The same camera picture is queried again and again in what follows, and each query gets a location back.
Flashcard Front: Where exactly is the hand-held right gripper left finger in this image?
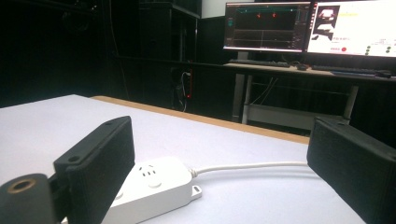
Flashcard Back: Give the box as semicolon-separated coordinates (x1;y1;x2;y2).
52;115;136;224

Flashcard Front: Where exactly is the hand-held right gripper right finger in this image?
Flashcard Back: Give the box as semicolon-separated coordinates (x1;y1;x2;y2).
306;116;396;224

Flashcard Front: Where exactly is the white power strip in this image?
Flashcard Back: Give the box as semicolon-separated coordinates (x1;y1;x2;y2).
101;156;203;224

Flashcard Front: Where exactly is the wooden desk with metal legs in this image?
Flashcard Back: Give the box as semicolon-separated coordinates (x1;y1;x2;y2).
223;63;396;132

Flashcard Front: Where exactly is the black keyboard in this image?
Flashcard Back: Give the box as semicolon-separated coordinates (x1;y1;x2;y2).
311;64;382;76
228;59;291;68

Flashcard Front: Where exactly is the bright-screen computer monitor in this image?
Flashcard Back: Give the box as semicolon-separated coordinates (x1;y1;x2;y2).
306;0;396;58

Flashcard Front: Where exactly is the dark cabinet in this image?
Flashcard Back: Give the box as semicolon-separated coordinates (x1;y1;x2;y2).
138;1;201;63

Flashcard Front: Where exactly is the dark-screen computer monitor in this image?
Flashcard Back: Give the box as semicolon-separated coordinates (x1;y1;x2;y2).
222;1;312;53

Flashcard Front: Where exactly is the white power strip cable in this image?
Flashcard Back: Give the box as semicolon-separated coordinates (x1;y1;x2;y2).
188;161;309;178

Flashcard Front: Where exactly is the wall power strip with cables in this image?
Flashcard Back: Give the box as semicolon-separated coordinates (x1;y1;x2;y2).
174;67;194;113

